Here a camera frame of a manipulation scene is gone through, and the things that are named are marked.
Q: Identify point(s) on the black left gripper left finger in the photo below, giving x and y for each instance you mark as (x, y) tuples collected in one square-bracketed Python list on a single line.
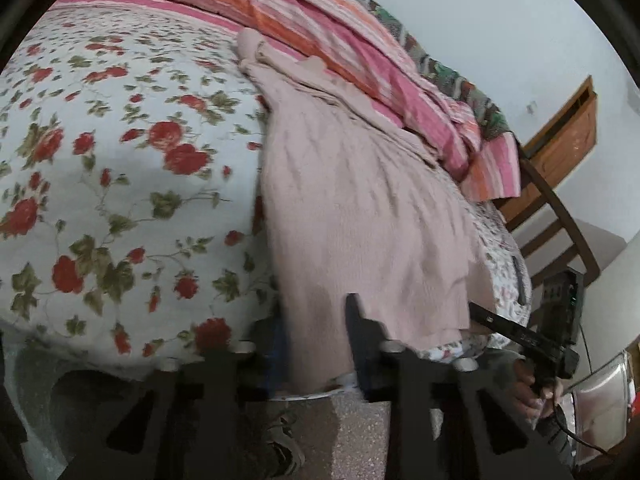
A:
[(270, 337)]

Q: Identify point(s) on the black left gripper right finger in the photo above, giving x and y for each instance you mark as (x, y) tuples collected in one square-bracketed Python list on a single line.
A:
[(377, 371)]

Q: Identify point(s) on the pale pink knit sweater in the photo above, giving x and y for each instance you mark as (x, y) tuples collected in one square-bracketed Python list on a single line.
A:
[(354, 204)]

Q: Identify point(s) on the person's right hand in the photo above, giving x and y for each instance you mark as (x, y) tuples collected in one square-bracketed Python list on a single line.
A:
[(530, 404)]

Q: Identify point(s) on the black electronic box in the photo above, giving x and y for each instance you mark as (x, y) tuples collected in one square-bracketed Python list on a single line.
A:
[(561, 307)]

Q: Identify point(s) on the dark wooden footboard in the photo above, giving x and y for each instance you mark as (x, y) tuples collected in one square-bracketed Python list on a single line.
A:
[(536, 193)]

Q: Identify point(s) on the white red floral bedsheet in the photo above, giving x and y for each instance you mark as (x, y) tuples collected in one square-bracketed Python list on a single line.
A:
[(132, 224)]

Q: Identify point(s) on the brown wooden cabinet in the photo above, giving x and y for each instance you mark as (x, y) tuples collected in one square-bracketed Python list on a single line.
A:
[(567, 138)]

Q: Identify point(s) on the dark floral patchwork quilt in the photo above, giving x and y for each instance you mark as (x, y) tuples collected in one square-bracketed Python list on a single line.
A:
[(448, 81)]

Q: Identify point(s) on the pink orange striped blanket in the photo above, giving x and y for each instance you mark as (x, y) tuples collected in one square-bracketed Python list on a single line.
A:
[(355, 45)]

